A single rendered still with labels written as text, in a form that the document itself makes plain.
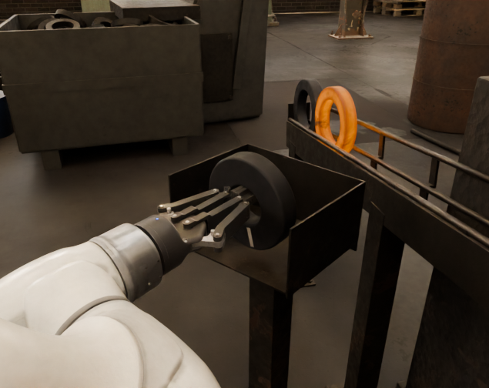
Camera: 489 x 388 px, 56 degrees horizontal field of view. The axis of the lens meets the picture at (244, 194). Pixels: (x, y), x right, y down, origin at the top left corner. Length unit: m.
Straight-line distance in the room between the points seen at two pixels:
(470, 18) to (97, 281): 2.97
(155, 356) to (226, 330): 1.12
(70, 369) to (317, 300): 1.33
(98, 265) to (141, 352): 0.16
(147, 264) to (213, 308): 1.05
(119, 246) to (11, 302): 0.12
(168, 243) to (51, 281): 0.15
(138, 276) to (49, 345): 0.21
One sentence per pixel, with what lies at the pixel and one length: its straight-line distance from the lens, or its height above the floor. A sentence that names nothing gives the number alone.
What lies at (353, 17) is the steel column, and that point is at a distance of 7.43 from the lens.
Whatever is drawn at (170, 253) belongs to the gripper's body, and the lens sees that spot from 0.57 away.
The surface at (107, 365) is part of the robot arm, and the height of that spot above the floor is 0.77.
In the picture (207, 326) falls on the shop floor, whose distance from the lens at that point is 1.53.
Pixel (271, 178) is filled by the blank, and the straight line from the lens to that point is 0.65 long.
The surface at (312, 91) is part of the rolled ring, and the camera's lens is 1.35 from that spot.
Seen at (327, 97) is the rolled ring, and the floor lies 0.72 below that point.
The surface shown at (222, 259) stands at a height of 0.60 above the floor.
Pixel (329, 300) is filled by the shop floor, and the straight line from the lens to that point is 1.64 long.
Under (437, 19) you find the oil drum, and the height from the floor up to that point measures 0.71.
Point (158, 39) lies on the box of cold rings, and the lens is 2.58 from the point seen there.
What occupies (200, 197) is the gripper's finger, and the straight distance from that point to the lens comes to 0.68.
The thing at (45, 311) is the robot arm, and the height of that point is 0.75.
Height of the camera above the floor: 1.04
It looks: 27 degrees down
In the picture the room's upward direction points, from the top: straight up
